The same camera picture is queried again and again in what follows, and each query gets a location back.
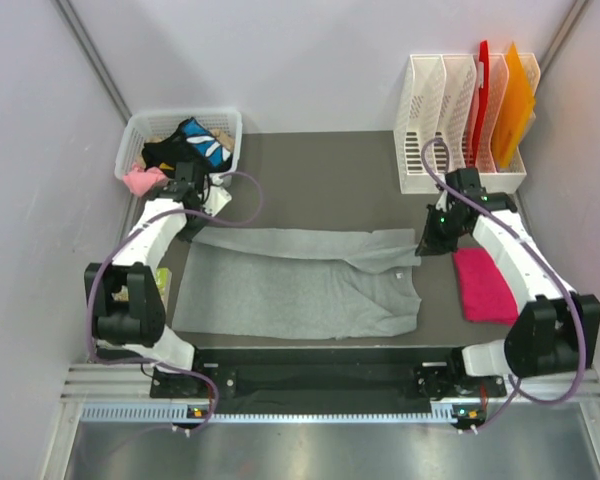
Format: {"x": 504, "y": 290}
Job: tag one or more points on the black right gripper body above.
{"x": 440, "y": 234}

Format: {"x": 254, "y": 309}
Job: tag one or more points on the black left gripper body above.
{"x": 188, "y": 231}

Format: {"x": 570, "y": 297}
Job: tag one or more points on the grey t shirt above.
{"x": 296, "y": 284}

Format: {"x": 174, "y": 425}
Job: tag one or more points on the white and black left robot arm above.
{"x": 125, "y": 311}

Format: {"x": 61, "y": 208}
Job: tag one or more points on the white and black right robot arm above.
{"x": 556, "y": 328}

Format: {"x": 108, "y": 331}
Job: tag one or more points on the light pink t shirt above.
{"x": 140, "y": 181}

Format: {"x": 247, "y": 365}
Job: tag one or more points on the black and blue t shirt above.
{"x": 190, "y": 143}

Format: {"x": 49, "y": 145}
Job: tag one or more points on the folded magenta t shirt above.
{"x": 484, "y": 294}

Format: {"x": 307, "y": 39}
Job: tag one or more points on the green children's book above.
{"x": 163, "y": 279}

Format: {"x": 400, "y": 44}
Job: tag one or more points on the white plastic laundry basket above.
{"x": 151, "y": 124}

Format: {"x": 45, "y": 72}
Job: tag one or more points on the white file organiser rack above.
{"x": 437, "y": 96}

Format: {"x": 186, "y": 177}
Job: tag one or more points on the orange plastic folder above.
{"x": 517, "y": 106}

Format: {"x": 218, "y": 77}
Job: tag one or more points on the red plastic folder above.
{"x": 480, "y": 101}

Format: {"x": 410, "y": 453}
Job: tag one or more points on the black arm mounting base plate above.
{"x": 348, "y": 375}

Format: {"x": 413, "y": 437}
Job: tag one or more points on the aluminium frame rail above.
{"x": 122, "y": 394}

